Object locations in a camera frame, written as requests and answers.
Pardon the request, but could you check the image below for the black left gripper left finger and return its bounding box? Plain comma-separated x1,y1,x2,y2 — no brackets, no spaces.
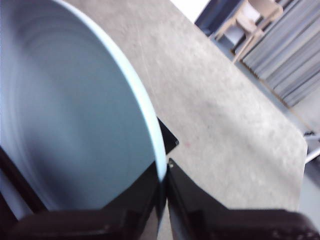
7,159,167,240

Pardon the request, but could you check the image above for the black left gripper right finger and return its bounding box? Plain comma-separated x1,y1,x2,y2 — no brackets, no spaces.
166,157,320,240

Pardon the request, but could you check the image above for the blue round plate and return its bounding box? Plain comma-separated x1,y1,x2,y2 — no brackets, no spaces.
0,0,168,222

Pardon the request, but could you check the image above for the black plate rack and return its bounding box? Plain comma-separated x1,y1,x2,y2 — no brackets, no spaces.
0,117,180,221

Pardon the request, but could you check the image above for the grey corrugated panel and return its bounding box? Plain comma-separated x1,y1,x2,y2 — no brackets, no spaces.
232,0,320,109

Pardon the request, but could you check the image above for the beige stool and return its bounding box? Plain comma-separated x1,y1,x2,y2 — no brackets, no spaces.
214,0,285,64

